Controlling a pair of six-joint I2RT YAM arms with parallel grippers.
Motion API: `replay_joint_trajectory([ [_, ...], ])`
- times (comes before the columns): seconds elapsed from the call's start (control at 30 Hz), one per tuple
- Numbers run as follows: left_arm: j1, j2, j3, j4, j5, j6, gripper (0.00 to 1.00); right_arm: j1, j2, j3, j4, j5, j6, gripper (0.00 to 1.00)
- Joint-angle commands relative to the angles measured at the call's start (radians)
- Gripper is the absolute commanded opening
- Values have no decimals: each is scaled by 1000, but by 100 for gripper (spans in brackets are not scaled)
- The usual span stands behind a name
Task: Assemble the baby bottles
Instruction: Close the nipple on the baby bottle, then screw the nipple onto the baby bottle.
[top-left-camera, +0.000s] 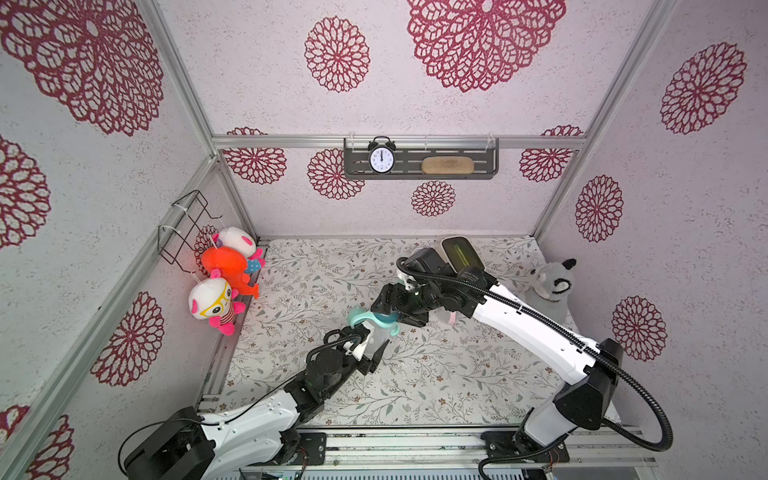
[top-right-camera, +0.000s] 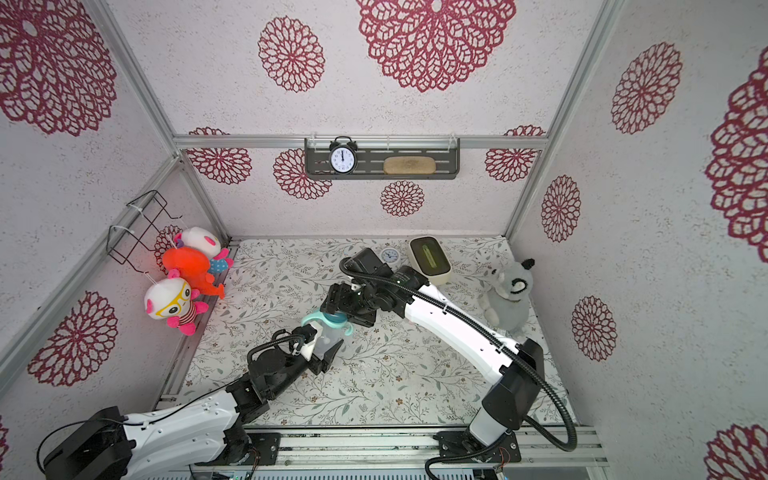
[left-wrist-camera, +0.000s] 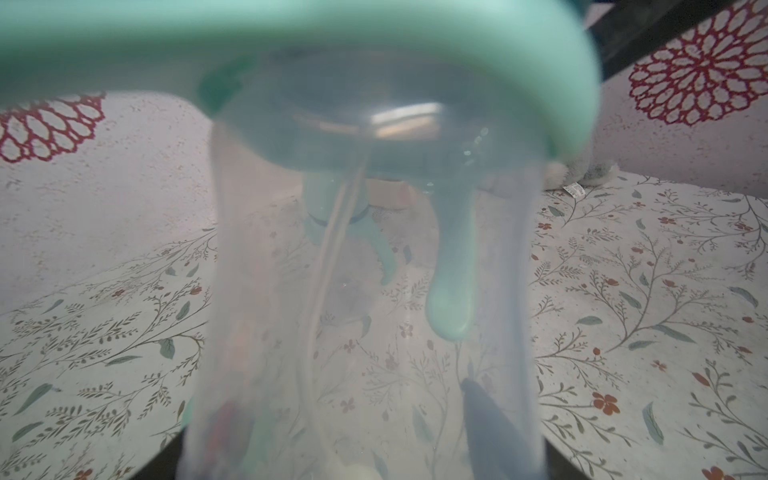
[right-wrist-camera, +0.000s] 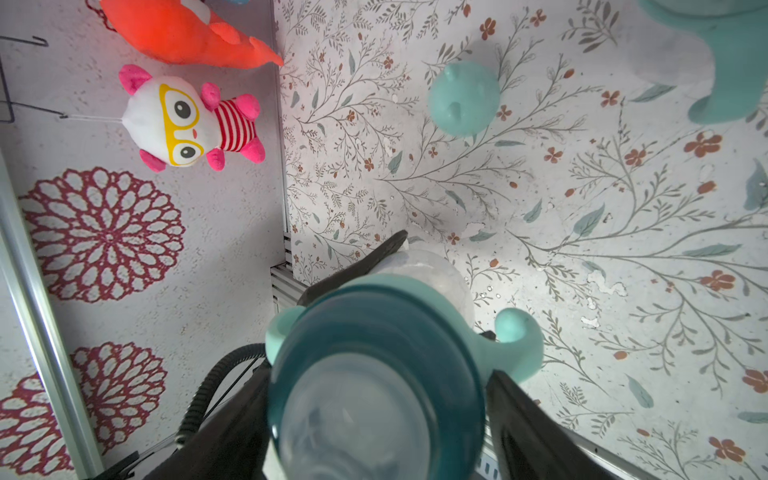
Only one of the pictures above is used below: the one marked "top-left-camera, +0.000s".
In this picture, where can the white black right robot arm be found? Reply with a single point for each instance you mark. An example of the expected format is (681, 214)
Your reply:
(588, 386)

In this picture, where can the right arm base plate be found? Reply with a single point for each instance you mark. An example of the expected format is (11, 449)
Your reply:
(513, 447)

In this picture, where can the orange red plush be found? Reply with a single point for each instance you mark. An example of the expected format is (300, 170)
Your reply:
(227, 263)

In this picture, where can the white plush yellow glasses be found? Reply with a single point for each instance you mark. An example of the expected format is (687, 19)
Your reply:
(214, 301)

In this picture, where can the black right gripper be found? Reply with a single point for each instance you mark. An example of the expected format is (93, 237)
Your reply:
(396, 298)

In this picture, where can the floral table mat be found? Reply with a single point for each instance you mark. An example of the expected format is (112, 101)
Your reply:
(451, 372)

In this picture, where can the black alarm clock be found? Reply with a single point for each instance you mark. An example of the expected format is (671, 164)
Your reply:
(382, 154)

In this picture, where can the cream box green lid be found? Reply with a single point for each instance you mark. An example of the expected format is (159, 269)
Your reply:
(459, 253)

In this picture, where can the white pink plush top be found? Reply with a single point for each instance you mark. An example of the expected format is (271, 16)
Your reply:
(238, 240)

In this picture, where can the grey wall shelf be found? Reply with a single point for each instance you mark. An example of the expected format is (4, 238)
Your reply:
(485, 155)

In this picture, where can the black wire basket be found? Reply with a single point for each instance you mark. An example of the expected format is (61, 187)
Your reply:
(172, 240)

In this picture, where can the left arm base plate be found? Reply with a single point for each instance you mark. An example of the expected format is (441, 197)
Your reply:
(304, 448)

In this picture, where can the clear bottle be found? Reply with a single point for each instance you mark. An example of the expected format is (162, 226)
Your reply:
(377, 337)

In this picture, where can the grey raccoon plush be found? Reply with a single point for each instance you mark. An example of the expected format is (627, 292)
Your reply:
(548, 288)

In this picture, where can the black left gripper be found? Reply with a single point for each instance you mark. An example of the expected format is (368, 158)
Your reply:
(369, 366)

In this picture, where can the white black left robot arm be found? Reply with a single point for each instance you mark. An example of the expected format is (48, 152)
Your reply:
(189, 445)

